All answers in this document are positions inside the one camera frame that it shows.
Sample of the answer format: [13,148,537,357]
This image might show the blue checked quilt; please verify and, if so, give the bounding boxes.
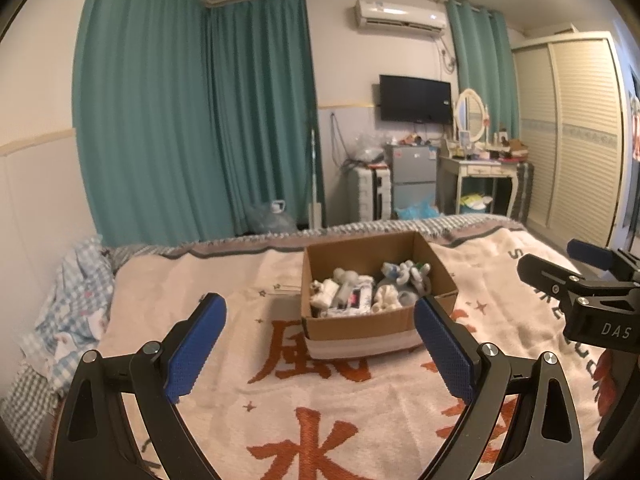
[19,234,117,392]

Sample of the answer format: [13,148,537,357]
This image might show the black wall television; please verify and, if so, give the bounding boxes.
[378,73,453,125]

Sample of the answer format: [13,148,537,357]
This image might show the brown cardboard box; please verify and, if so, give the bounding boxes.
[300,230,460,362]

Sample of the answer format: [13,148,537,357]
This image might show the cream louvred wardrobe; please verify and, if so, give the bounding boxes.
[512,31,629,252]

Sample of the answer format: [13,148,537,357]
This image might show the narrow teal curtain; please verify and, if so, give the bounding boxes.
[446,0,521,147]

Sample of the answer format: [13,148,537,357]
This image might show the grey small fridge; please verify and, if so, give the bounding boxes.
[383,142,441,220]

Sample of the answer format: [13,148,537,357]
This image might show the white socks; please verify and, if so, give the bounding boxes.
[374,285,404,312]

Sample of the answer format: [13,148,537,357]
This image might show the white air conditioner cable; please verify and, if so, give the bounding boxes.
[437,37,459,74]

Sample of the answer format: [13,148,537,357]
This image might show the yellow white bag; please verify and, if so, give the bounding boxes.
[459,194,495,215]

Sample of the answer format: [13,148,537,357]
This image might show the grey checked bedsheet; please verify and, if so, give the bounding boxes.
[0,211,527,448]

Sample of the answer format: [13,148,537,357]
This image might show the white cloth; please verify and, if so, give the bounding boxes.
[309,279,342,309]

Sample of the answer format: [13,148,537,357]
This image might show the clear water jug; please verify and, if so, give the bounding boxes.
[247,199,299,235]

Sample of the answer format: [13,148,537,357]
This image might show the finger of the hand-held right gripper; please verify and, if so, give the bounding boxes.
[516,254,585,295]
[566,238,619,272]

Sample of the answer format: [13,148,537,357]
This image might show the floral tissue pack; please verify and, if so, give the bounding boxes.
[320,282,377,318]

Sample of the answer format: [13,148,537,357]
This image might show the white air conditioner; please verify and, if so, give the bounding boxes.
[353,0,449,39]

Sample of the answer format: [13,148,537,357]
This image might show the oval white mirror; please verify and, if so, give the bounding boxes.
[453,87,489,144]

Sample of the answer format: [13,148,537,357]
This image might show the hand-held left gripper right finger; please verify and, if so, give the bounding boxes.
[413,295,586,480]

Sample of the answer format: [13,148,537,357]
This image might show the white dressing table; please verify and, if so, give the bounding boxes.
[437,151,522,219]

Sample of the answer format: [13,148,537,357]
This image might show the printed cream blanket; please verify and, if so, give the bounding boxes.
[94,226,617,480]

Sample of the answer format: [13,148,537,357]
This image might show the blue plastic bag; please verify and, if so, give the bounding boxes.
[394,198,446,221]

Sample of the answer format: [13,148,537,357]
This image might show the clear plastic bag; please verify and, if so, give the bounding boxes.
[349,131,389,164]

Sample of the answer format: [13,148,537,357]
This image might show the wide teal curtain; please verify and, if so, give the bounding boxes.
[72,0,322,249]

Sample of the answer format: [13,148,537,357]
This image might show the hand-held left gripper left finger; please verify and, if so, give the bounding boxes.
[52,292,228,480]

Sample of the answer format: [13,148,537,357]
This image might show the white suitcase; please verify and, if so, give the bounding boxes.
[349,164,393,224]

